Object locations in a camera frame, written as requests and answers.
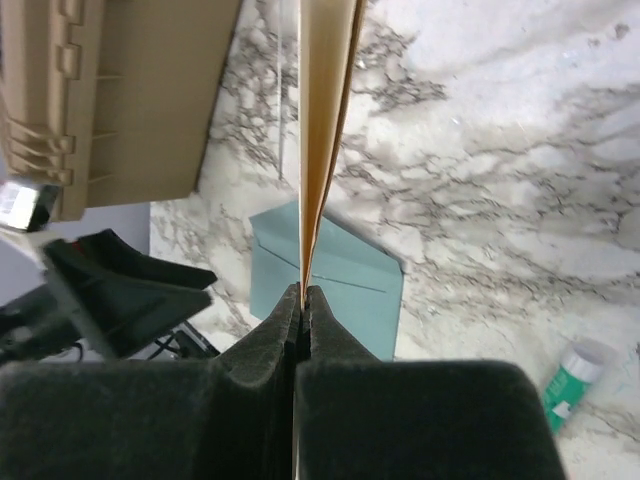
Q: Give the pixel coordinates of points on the yellow handled thin screwdriver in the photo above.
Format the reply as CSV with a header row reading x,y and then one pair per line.
x,y
281,59

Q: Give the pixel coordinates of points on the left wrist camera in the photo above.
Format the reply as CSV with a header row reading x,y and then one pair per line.
x,y
26,206

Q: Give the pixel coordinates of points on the teal paper envelope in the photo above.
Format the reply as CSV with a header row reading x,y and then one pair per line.
x,y
362,284

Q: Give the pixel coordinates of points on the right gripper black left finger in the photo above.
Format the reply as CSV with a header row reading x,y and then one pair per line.
x,y
268,354

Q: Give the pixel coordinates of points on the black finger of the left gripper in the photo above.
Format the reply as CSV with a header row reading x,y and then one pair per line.
x,y
111,252
116,314

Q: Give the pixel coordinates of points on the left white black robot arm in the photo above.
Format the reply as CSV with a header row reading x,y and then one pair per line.
x,y
33,327

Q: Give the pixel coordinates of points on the tan plastic tool case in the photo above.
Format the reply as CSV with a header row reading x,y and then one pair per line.
x,y
111,100

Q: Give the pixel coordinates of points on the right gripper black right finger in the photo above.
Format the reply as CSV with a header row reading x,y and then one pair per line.
x,y
322,336

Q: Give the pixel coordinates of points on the green white glue stick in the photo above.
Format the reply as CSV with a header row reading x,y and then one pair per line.
x,y
581,365

